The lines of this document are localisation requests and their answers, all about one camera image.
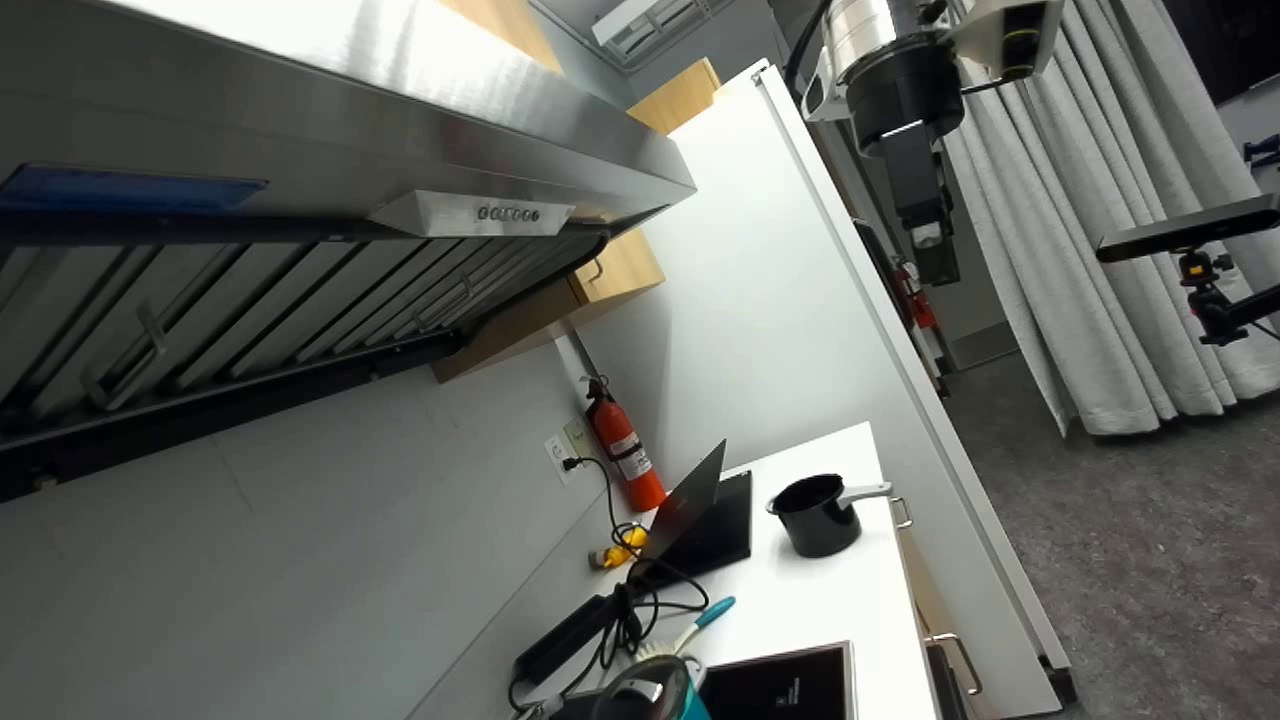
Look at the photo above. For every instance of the small yellow plug adapter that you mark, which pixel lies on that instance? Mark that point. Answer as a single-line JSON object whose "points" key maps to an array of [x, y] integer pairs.
{"points": [[626, 547]]}

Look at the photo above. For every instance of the white pleated curtain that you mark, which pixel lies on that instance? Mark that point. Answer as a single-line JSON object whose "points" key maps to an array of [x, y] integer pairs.
{"points": [[1123, 347]]}

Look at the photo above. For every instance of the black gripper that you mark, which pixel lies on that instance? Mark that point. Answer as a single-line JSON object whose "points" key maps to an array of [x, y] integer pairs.
{"points": [[907, 87]]}

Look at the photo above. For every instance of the dark pot lid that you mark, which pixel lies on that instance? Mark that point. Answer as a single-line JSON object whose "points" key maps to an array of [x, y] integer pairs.
{"points": [[626, 696]]}

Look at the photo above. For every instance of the white wall outlet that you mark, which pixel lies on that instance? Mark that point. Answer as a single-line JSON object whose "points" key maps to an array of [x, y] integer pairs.
{"points": [[563, 447]]}

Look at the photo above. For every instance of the small red fire extinguisher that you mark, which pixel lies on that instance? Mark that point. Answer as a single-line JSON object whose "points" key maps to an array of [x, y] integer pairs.
{"points": [[923, 315]]}

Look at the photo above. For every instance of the blue tape strip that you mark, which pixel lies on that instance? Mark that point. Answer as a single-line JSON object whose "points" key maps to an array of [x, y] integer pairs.
{"points": [[120, 190]]}

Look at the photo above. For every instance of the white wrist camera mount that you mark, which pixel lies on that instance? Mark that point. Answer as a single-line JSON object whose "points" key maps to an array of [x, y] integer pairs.
{"points": [[1005, 35]]}

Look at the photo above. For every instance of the ceiling light fixture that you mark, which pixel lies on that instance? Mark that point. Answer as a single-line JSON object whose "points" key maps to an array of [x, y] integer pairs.
{"points": [[641, 22]]}

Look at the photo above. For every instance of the black camera stand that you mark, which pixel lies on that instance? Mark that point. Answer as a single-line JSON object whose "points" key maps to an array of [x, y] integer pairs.
{"points": [[1175, 231]]}

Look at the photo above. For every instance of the light wooden wall cabinet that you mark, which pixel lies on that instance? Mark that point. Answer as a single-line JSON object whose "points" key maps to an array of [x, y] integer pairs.
{"points": [[623, 270], [674, 96]]}

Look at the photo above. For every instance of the black power strip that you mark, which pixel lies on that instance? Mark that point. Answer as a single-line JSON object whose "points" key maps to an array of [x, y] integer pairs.
{"points": [[567, 643]]}

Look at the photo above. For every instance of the large red fire extinguisher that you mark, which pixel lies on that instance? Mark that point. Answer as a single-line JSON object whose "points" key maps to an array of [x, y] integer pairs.
{"points": [[626, 447]]}

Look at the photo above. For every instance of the black open laptop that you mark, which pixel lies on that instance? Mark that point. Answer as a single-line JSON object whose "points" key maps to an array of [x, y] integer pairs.
{"points": [[687, 514]]}

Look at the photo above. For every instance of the stainless steel range hood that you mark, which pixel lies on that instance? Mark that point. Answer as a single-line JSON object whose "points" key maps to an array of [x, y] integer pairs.
{"points": [[335, 106]]}

